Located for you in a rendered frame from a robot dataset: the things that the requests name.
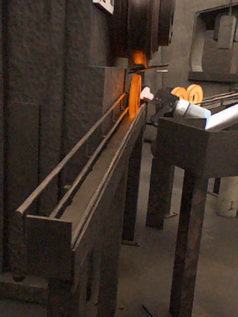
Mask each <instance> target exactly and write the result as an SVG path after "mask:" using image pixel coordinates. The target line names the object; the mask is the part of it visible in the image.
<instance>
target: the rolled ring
mask: <svg viewBox="0 0 238 317"><path fill-rule="evenodd" d="M140 96H141V76H138V75H133V77H132V80H131V87H130V97H129V115H130V116H132V117H135V115H136V113H137V111H138V109H139V102H140Z"/></svg>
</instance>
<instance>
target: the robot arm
mask: <svg viewBox="0 0 238 317"><path fill-rule="evenodd" d="M154 96H155V97H154ZM154 96H153V94H151V93H150V92H149V87H146V88H144V90H143V91H142V92H141V96H140V98H142V99H143V100H145V101H147V102H149V103H152V104H153V105H155V106H158V107H160V108H161V109H160V110H159V111H158V112H157V113H156V114H153V115H152V116H151V117H150V121H151V122H152V123H153V122H156V121H157V120H158V119H159V118H160V117H161V116H162V115H163V114H164V113H165V112H166V111H167V110H169V109H170V108H171V113H173V116H174V117H177V118H208V119H206V128H205V130H207V131H219V130H221V129H224V128H227V127H229V126H232V125H233V124H236V123H238V104H237V105H234V106H232V107H230V108H228V109H226V110H224V111H222V112H219V113H217V114H215V115H213V116H211V112H210V111H209V110H206V109H205V108H202V107H199V106H196V105H194V104H192V103H189V102H188V101H185V100H183V99H180V101H179V98H180V97H179V96H177V95H174V94H172V93H170V92H167V91H165V90H162V89H160V88H158V90H157V92H156V93H155V95H154ZM153 97H154V99H152V98H153ZM171 103H173V105H172V104H171Z"/></svg>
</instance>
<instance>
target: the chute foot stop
mask: <svg viewBox="0 0 238 317"><path fill-rule="evenodd" d="M26 220H27V228H26V239H27V274H33V275H37V276H45V277H53V278H57V279H64V280H68V279H69V280H70V278H71V255H72V220H65V219H52V218H47V217H38V216H32V215H27V216H26Z"/></svg>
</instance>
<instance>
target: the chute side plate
mask: <svg viewBox="0 0 238 317"><path fill-rule="evenodd" d="M146 107H147V106H145V107H144V108H143V109H142V110H141V112H140V114H139V116H138V119H137V120H136V122H135V124H134V126H133V128H132V130H131V132H130V135H129V136H128V139H127V140H126V142H125V145H124V146H123V148H122V150H121V152H120V155H119V157H118V159H117V161H116V163H115V165H114V167H113V169H112V171H111V173H110V175H109V177H108V179H107V181H106V183H105V185H104V188H103V190H102V192H101V193H100V195H99V197H98V199H97V202H96V203H95V206H94V208H93V210H92V212H91V213H90V216H89V218H88V219H87V222H86V224H85V225H84V226H83V228H82V231H81V233H80V235H79V238H78V239H77V242H76V244H75V245H74V247H73V250H72V273H71V294H74V292H75V290H76V287H77V285H78V284H79V281H80V270H81V263H82V261H83V259H84V257H85V255H86V253H87V250H89V256H90V252H91V250H92V247H93V245H94V243H95V241H96V239H97V237H98V235H99V232H100V229H101V226H102V224H103V222H104V219H105V216H106V215H107V212H108V209H109V207H110V204H111V202H112V199H113V197H114V195H115V192H116V190H117V187H118V184H119V182H120V180H121V177H122V175H123V172H124V170H125V163H126V158H127V156H128V159H129V158H130V155H131V153H132V150H133V147H134V145H135V143H136V140H137V138H138V136H139V133H140V130H141V128H142V127H143V125H144V118H145V117H146Z"/></svg>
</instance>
